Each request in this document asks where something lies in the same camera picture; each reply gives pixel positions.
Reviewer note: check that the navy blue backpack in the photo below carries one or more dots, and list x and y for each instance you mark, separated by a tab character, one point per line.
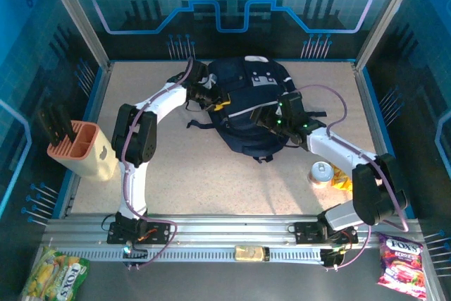
246	128

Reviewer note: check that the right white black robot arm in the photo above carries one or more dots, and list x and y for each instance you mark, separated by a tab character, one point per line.
334	146

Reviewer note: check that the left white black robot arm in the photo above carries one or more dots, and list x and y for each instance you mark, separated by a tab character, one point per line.
162	100

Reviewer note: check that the yellow snack packet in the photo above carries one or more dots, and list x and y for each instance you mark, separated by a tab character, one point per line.
340	178

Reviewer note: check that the pink and cream knife block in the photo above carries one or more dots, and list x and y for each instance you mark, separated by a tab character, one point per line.
88	160

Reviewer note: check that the small black controller board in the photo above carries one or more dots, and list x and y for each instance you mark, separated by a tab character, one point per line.
135	255
331	258

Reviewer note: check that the purple Fox's berries candy bag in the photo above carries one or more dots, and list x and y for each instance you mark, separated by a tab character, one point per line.
400	262

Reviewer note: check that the green yellow Fox's candy bag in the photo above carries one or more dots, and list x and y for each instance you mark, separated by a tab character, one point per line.
53	276

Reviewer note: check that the wide aluminium mounting rail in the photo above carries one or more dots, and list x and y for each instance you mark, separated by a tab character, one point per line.
229	232

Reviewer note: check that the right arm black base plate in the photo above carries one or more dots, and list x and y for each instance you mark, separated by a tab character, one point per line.
306	232

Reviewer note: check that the aluminium frame post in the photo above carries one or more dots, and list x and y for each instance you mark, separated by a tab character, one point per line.
77	19
387	15

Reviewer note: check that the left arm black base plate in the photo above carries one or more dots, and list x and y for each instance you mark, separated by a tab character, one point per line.
158	234

